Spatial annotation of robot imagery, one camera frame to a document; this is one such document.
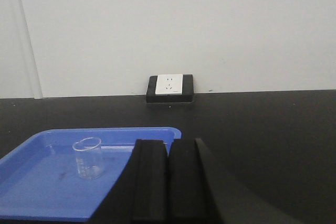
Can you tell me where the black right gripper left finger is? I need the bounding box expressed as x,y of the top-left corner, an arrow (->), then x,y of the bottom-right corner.
89,140 -> 168,223

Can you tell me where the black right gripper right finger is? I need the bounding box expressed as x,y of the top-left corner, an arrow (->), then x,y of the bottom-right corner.
169,138 -> 297,223

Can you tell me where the small clear glass beaker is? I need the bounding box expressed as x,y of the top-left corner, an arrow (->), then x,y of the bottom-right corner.
72,137 -> 104,180

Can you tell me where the blue plastic tray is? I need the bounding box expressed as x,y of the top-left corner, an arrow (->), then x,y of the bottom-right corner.
1,127 -> 182,222

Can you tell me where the white socket on black base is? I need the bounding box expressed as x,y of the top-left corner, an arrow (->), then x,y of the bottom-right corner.
146,74 -> 194,103

